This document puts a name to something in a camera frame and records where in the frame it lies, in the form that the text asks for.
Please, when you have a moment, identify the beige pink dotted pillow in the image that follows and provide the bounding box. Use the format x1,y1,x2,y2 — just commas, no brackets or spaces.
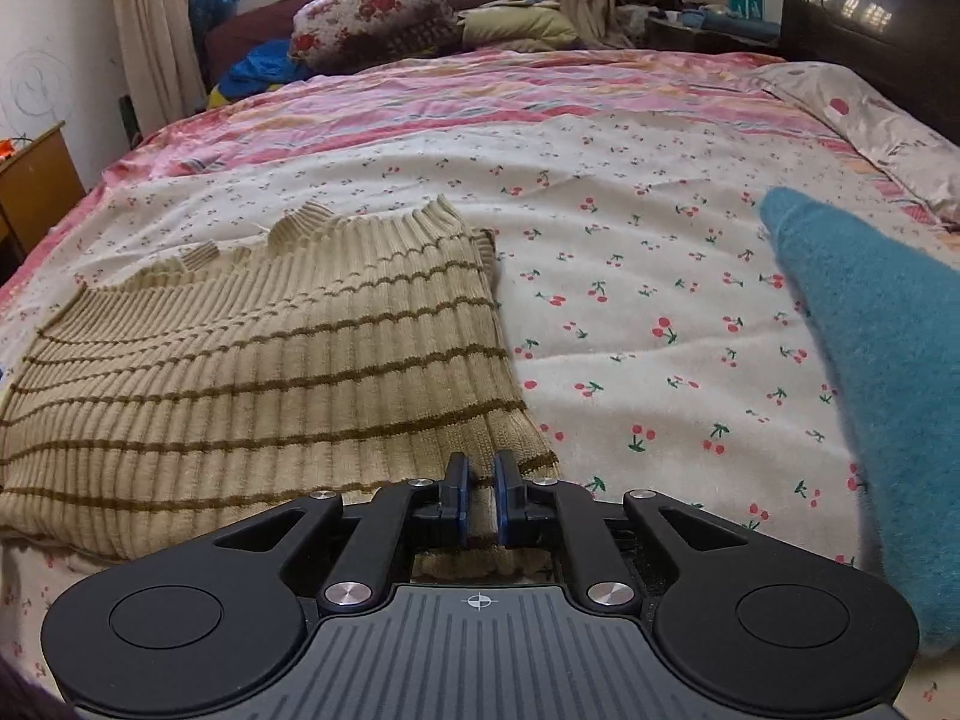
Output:
750,60,960,222

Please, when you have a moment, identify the blue plastic bag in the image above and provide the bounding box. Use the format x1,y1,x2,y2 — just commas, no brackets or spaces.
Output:
187,0,239,35

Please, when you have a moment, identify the yellow-green pillow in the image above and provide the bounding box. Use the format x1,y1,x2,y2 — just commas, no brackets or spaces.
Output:
457,0,582,50

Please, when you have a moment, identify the teal fleece cloth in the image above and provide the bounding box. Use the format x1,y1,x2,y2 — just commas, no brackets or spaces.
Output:
759,186,960,657

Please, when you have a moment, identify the blue folded cloth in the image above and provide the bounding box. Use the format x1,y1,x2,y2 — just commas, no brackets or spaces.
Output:
679,7,781,38

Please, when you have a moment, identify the dark wooden nightstand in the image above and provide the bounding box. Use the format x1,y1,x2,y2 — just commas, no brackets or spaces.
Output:
645,15,785,57

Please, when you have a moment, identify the bright blue crumpled cloth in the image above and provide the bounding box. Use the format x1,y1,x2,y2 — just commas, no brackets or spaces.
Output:
210,37,308,102

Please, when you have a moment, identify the pink striped bed sheet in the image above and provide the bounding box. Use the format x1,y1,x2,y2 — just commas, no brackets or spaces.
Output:
0,45,946,293

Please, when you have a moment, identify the wooden desk cabinet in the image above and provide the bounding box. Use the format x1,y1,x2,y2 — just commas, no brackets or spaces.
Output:
0,120,87,256

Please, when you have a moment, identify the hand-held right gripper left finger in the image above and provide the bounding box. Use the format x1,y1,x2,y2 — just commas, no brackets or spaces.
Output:
214,454,475,611

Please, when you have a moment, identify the dark red sofa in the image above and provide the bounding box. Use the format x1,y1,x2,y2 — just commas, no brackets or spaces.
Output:
202,0,541,91

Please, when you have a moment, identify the red floral quilt bundle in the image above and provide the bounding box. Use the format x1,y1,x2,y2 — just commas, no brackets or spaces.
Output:
289,0,462,76

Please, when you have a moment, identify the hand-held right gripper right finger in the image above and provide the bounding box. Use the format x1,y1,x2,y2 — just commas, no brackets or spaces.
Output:
491,450,751,611

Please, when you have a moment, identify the beige striped knit sweater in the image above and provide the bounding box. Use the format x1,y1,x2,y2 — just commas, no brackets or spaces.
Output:
0,195,562,580

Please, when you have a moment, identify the dark wooden headboard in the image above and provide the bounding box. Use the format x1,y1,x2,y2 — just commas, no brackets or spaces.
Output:
780,0,960,143

